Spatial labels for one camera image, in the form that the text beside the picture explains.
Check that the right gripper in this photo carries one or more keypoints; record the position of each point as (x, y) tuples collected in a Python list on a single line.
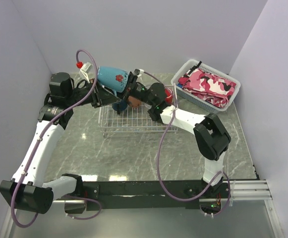
[(132, 84)]

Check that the salmon pink mug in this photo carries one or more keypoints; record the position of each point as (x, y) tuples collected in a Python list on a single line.
[(133, 102)]

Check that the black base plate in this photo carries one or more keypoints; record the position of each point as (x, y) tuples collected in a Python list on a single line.
[(142, 194)]

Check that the white plastic basket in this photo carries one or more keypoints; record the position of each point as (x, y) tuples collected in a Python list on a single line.
[(195, 100)]

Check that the light blue mug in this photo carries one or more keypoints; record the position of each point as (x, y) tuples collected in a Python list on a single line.
[(112, 78)]

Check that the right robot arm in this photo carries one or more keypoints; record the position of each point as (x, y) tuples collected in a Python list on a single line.
[(211, 136)]

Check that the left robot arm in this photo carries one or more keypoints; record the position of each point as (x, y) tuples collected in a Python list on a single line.
[(27, 190)]

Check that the red mug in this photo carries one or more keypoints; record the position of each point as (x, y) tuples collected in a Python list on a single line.
[(169, 96)]

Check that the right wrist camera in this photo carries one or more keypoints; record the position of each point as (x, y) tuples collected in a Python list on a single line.
[(138, 72)]

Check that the pink camouflage cloth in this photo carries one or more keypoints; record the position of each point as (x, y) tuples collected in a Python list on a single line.
[(207, 87)]

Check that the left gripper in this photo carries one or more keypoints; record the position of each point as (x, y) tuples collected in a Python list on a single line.
[(99, 96)]

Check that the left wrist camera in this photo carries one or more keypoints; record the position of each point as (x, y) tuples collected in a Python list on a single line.
[(84, 70)]

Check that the dark blue mug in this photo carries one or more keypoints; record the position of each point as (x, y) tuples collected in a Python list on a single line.
[(119, 107)]

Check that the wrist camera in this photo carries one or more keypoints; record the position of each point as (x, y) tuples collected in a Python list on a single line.
[(138, 72), (84, 70)]

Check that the white wire dish rack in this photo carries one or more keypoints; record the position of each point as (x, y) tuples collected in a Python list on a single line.
[(131, 120)]

